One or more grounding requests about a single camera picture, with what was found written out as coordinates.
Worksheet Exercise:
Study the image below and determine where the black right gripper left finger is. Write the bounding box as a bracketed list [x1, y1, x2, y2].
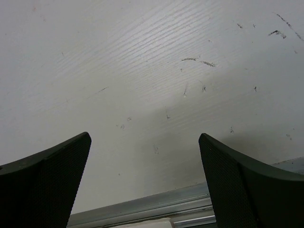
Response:
[0, 132, 92, 228]

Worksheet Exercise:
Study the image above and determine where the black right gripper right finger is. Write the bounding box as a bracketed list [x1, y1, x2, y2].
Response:
[199, 133, 304, 228]

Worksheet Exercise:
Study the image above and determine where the aluminium table edge rail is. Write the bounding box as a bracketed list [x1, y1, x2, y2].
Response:
[67, 183, 216, 228]

